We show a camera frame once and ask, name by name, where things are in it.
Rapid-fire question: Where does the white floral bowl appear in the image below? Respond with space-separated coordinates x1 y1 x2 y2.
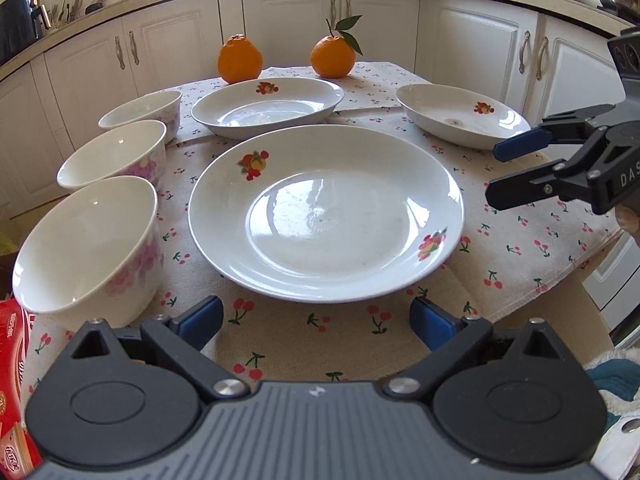
56 119 167 192
98 90 182 144
12 176 164 332

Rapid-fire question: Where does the white deep plate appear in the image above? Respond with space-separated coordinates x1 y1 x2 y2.
191 77 345 141
396 84 530 151

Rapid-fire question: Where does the black air fryer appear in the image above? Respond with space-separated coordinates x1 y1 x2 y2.
0 0 51 64

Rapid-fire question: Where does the orange with green leaf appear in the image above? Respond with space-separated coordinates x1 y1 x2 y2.
310 15 362 79

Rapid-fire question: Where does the large white fruit plate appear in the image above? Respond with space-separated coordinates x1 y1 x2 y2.
188 125 464 304

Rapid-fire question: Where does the red printed carton box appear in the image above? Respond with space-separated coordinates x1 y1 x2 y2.
0 299 40 479

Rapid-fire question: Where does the bumpy orange without leaf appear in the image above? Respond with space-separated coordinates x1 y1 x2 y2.
217 35 262 84

